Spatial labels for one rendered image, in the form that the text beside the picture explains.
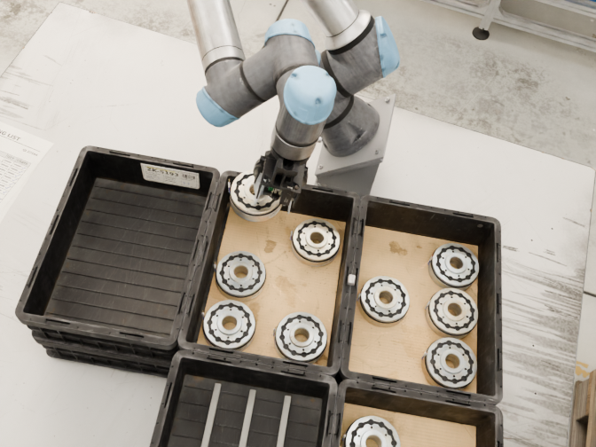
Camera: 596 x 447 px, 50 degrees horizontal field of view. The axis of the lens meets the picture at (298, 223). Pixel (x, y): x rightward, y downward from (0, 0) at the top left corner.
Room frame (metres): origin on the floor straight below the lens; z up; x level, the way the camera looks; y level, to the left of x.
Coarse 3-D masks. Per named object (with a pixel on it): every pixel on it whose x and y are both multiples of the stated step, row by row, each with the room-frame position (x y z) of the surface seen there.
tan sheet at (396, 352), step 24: (384, 240) 0.71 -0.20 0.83; (408, 240) 0.72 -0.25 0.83; (432, 240) 0.73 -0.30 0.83; (384, 264) 0.65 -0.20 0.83; (408, 264) 0.66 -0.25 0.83; (360, 288) 0.58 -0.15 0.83; (408, 288) 0.60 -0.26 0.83; (432, 288) 0.61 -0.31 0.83; (408, 312) 0.55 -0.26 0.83; (360, 336) 0.48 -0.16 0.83; (384, 336) 0.49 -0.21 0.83; (408, 336) 0.50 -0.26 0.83; (432, 336) 0.51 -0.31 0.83; (360, 360) 0.43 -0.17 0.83; (384, 360) 0.44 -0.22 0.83; (408, 360) 0.45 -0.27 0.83
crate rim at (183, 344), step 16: (224, 176) 0.74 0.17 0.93; (320, 192) 0.74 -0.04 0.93; (336, 192) 0.75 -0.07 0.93; (352, 192) 0.75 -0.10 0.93; (352, 208) 0.72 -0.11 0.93; (208, 224) 0.62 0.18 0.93; (352, 224) 0.68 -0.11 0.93; (208, 240) 0.58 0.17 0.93; (352, 240) 0.64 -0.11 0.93; (352, 256) 0.60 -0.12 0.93; (192, 288) 0.48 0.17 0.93; (192, 304) 0.44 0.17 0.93; (336, 336) 0.43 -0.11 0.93; (208, 352) 0.36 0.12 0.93; (224, 352) 0.36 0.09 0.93; (240, 352) 0.37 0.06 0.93; (336, 352) 0.40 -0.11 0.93; (304, 368) 0.36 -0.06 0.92; (320, 368) 0.37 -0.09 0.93; (336, 368) 0.37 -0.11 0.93
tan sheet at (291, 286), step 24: (288, 216) 0.73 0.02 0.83; (312, 216) 0.74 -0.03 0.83; (240, 240) 0.65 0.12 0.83; (264, 240) 0.66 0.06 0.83; (288, 240) 0.67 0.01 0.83; (312, 240) 0.68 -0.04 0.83; (216, 264) 0.58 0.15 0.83; (264, 264) 0.60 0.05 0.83; (288, 264) 0.61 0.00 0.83; (336, 264) 0.63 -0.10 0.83; (216, 288) 0.53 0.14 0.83; (264, 288) 0.55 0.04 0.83; (288, 288) 0.56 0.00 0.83; (312, 288) 0.56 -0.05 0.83; (336, 288) 0.57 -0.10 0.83; (264, 312) 0.49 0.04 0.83; (288, 312) 0.50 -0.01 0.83; (312, 312) 0.51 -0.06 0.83; (264, 336) 0.44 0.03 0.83
